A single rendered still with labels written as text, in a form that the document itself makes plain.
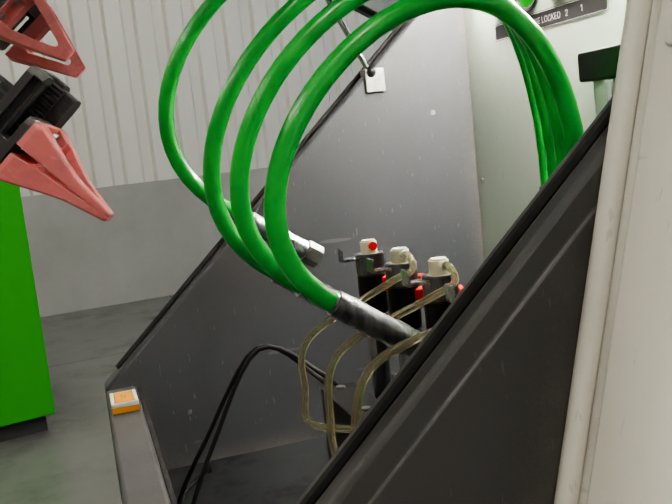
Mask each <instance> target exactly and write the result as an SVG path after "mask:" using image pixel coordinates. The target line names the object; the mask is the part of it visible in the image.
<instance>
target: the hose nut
mask: <svg viewBox="0 0 672 504"><path fill-rule="evenodd" d="M323 255H324V247H322V246H320V245H318V244H317V243H315V242H313V241H311V240H310V241H309V248H308V251H307V253H306V254H305V256H304V257H302V258H300V259H301V261H302V262H303V263H305V264H307V265H308V266H310V267H312V268H314V267H315V266H317V265H318V264H319V262H320V261H321V259H322V257H323Z"/></svg>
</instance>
